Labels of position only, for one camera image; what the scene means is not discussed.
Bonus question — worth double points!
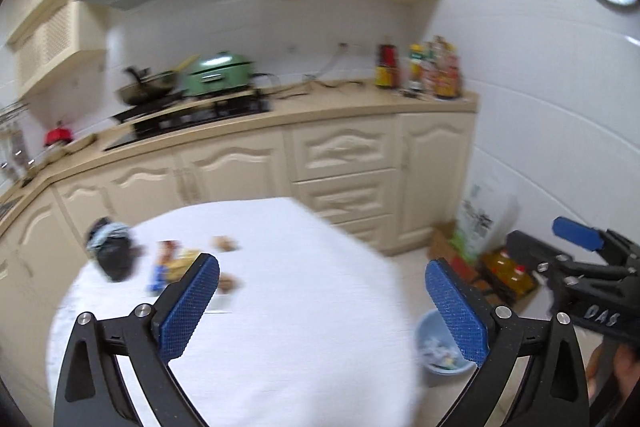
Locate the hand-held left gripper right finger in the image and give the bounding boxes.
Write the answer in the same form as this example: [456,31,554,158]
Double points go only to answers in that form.
[424,258,591,427]

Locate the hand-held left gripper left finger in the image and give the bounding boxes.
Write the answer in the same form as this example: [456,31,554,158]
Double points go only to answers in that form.
[52,252,221,427]

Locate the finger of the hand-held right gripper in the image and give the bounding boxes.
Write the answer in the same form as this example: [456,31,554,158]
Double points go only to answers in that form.
[505,231,626,280]
[551,217,640,265]

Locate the blue bucket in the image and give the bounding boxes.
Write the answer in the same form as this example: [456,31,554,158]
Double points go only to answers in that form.
[415,309,478,388]

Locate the colourful snack packet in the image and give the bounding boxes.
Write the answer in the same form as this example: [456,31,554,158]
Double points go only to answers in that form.
[147,239,201,295]

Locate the person's right hand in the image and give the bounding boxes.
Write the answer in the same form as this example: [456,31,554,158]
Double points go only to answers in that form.
[584,341,640,418]

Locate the small brown scrap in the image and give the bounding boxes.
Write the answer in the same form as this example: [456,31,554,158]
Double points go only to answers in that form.
[212,234,241,253]
[217,274,246,295]

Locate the white printed paper bag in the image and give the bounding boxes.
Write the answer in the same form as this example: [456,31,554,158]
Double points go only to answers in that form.
[460,179,521,258]

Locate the cardboard box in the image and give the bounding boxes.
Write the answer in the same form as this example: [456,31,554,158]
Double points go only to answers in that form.
[429,222,541,308]

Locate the black plastic bag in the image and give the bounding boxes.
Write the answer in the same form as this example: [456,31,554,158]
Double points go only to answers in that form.
[85,217,146,283]

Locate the white round table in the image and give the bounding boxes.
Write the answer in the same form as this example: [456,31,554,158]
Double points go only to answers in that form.
[45,197,426,427]

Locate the cream drawer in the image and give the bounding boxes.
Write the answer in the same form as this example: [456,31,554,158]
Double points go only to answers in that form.
[330,214,396,253]
[292,169,396,225]
[289,119,398,182]

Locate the cream base cabinet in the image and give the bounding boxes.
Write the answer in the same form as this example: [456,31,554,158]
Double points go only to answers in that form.
[0,112,478,288]

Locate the black glass gas hob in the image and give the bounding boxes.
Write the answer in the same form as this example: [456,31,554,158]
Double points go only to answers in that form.
[103,97,275,152]

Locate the group of condiment bottles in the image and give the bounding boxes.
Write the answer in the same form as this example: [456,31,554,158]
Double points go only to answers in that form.
[406,36,463,100]

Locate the red pot lid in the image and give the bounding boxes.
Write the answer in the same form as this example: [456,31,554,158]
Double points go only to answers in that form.
[44,122,76,146]

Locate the black wok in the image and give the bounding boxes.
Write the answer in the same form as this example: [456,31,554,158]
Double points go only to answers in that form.
[116,66,181,106]

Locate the green electric cooker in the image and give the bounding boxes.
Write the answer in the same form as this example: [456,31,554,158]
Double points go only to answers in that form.
[181,51,257,98]

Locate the dark soy sauce bottle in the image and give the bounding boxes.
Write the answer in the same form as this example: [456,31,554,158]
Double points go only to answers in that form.
[375,39,401,88]

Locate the metal utensil rack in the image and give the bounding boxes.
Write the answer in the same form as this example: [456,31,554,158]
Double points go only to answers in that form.
[0,99,28,122]

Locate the black power cable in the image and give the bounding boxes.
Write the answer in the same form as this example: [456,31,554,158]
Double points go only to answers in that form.
[252,54,366,100]

